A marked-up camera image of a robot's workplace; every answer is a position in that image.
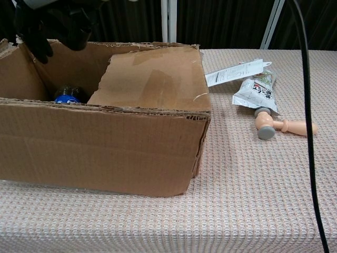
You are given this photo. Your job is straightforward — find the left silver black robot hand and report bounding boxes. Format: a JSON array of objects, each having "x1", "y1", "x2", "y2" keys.
[{"x1": 13, "y1": 0, "x2": 104, "y2": 65}]

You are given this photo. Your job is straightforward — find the large brown cardboard box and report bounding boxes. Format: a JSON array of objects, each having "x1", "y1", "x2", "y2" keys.
[{"x1": 0, "y1": 38, "x2": 212, "y2": 198}]

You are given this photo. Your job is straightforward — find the cola bottle blue label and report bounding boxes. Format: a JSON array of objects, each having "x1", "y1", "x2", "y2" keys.
[{"x1": 54, "y1": 84, "x2": 89, "y2": 104}]

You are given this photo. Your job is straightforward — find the black curtain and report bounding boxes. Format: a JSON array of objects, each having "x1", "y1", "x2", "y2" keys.
[{"x1": 0, "y1": 0, "x2": 337, "y2": 51}]

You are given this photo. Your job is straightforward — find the white paper card package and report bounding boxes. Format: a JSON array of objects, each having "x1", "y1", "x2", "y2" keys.
[{"x1": 205, "y1": 59, "x2": 272, "y2": 87}]

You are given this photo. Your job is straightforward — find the white printed snack pouch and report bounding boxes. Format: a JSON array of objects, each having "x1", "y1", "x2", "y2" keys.
[{"x1": 232, "y1": 70, "x2": 280, "y2": 116}]

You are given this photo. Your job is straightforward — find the peach toy hammer grey ends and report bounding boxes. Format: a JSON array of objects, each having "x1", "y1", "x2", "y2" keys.
[{"x1": 254, "y1": 110, "x2": 319, "y2": 140}]

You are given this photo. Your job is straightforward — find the beige woven tablecloth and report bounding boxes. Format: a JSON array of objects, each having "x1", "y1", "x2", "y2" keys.
[{"x1": 0, "y1": 48, "x2": 337, "y2": 253}]

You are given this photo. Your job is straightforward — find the white frame post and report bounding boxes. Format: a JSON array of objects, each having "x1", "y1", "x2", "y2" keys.
[
  {"x1": 161, "y1": 0, "x2": 177, "y2": 44},
  {"x1": 259, "y1": 0, "x2": 283, "y2": 50}
]

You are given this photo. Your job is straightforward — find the black cable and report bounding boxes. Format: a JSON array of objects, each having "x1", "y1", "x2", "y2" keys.
[{"x1": 289, "y1": 0, "x2": 331, "y2": 253}]

